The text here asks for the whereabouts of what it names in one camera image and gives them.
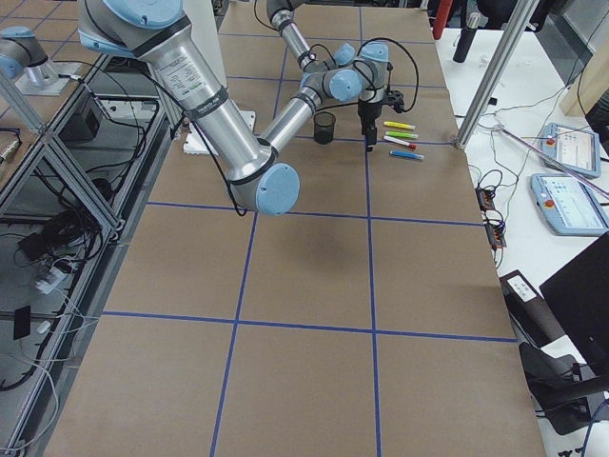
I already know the aluminium frame rack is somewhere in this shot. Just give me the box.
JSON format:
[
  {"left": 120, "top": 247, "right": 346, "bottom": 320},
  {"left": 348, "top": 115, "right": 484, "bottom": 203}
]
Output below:
[{"left": 1, "top": 1, "right": 181, "bottom": 456}]

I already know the yellow highlighter pen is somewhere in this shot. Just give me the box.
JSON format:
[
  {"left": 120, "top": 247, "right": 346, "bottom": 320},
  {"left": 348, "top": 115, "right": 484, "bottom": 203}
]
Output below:
[{"left": 383, "top": 121, "right": 416, "bottom": 130}]

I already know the green marker pen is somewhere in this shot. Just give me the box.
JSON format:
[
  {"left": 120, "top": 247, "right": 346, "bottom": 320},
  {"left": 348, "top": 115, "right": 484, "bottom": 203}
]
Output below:
[{"left": 385, "top": 130, "right": 419, "bottom": 140}]

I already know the teach pendant tablet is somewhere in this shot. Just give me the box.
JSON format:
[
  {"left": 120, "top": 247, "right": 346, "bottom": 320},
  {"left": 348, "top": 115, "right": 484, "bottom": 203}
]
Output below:
[
  {"left": 539, "top": 123, "right": 601, "bottom": 178},
  {"left": 529, "top": 173, "right": 608, "bottom": 237}
]

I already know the red marker pen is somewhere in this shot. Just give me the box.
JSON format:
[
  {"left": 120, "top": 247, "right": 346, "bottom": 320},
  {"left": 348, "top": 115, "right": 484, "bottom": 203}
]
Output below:
[{"left": 383, "top": 135, "right": 417, "bottom": 150}]

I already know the black mesh pen cup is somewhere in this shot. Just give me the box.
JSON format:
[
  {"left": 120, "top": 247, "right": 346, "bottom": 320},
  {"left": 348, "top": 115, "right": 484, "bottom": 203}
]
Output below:
[{"left": 313, "top": 111, "right": 336, "bottom": 145}]

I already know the aluminium frame post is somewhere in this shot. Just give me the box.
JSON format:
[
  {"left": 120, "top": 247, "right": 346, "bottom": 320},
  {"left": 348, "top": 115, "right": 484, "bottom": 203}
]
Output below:
[{"left": 453, "top": 0, "right": 540, "bottom": 150}]

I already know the brown paper table cover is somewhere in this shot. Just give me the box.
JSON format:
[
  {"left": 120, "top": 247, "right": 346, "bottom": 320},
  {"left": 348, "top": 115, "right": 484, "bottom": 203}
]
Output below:
[{"left": 45, "top": 6, "right": 544, "bottom": 456}]

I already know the black thermos bottle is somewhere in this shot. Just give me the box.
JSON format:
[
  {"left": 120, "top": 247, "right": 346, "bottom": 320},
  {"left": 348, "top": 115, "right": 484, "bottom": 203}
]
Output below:
[{"left": 453, "top": 12, "right": 481, "bottom": 63}]

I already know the black monitor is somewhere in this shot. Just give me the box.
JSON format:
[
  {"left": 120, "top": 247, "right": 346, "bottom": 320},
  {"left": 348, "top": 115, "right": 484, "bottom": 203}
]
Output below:
[{"left": 540, "top": 233, "right": 608, "bottom": 374}]

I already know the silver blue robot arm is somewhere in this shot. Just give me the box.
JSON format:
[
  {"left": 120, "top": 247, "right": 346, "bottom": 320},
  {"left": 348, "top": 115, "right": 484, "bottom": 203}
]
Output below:
[
  {"left": 263, "top": 1, "right": 389, "bottom": 150},
  {"left": 78, "top": 1, "right": 364, "bottom": 215}
]

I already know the orange usb hub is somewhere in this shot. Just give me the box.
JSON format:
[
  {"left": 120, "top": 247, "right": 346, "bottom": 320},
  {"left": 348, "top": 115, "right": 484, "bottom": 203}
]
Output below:
[
  {"left": 475, "top": 188, "right": 496, "bottom": 211},
  {"left": 484, "top": 224, "right": 506, "bottom": 250}
]

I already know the near teach pendant tablet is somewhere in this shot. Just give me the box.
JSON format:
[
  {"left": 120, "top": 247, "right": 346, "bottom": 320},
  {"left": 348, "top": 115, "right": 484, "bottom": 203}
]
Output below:
[{"left": 529, "top": 173, "right": 608, "bottom": 237}]

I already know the spare grey robot arm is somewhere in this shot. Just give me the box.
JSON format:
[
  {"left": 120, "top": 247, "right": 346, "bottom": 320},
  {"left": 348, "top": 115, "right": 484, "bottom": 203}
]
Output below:
[{"left": 1, "top": 26, "right": 81, "bottom": 96}]

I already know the wooden board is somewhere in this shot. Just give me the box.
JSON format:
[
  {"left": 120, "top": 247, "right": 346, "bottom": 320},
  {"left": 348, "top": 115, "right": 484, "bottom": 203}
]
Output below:
[{"left": 560, "top": 40, "right": 608, "bottom": 117}]

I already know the blue marker pen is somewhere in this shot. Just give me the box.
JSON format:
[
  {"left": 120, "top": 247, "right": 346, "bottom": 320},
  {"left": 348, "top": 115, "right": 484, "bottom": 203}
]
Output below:
[{"left": 389, "top": 150, "right": 424, "bottom": 161}]

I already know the red bottle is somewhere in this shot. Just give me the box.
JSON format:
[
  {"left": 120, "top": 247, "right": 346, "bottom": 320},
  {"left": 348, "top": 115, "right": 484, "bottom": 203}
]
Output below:
[{"left": 432, "top": 0, "right": 453, "bottom": 40}]

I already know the far teach pendant tablet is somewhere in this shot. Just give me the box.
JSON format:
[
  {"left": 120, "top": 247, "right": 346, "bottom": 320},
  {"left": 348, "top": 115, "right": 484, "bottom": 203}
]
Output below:
[{"left": 539, "top": 123, "right": 601, "bottom": 178}]

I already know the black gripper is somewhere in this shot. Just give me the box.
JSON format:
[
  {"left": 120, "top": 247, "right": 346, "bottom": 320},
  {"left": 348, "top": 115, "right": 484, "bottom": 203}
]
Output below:
[{"left": 358, "top": 100, "right": 383, "bottom": 151}]

